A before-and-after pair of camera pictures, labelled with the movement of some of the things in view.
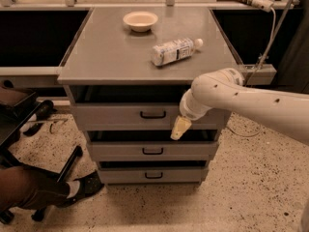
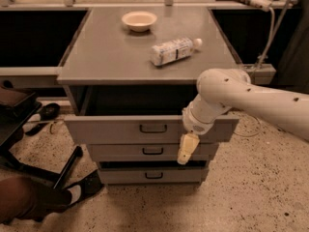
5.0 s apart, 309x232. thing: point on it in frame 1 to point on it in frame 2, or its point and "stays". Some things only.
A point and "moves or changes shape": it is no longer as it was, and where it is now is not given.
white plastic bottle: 175,50 stays
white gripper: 187,111 to 194,125
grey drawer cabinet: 126,70 stays
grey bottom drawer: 155,175 stays
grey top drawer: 157,120 moves or changes shape
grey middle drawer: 152,151 stays
